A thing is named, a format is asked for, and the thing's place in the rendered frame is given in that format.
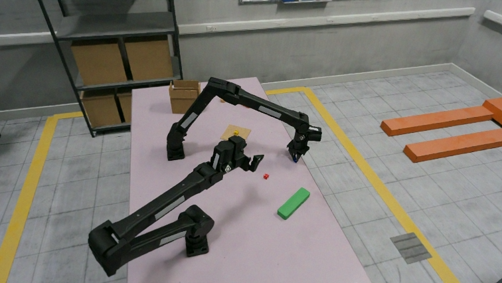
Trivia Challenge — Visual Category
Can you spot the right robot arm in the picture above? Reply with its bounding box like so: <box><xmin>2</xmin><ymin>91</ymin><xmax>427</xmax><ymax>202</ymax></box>
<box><xmin>88</xmin><ymin>135</ymin><xmax>246</xmax><ymax>277</ymax></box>

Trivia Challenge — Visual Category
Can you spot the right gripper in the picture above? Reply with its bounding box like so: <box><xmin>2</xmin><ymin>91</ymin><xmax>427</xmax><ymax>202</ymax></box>
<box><xmin>231</xmin><ymin>143</ymin><xmax>264</xmax><ymax>172</ymax></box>

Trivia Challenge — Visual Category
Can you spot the open brown cardboard box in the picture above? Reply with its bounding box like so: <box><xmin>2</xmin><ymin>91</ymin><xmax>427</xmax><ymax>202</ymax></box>
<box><xmin>169</xmin><ymin>80</ymin><xmax>201</xmax><ymax>114</ymax></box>

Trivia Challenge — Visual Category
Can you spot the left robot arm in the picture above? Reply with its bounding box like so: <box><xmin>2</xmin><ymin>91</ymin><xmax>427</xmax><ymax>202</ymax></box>
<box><xmin>167</xmin><ymin>77</ymin><xmax>322</xmax><ymax>161</ymax></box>

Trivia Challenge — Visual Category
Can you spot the tan mottled mat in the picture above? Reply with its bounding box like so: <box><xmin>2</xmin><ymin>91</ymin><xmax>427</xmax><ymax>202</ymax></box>
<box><xmin>221</xmin><ymin>124</ymin><xmax>251</xmax><ymax>141</ymax></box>

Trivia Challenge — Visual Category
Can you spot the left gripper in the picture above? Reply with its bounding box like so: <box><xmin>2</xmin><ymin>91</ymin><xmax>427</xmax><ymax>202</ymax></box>
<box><xmin>287</xmin><ymin>139</ymin><xmax>309</xmax><ymax>162</ymax></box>

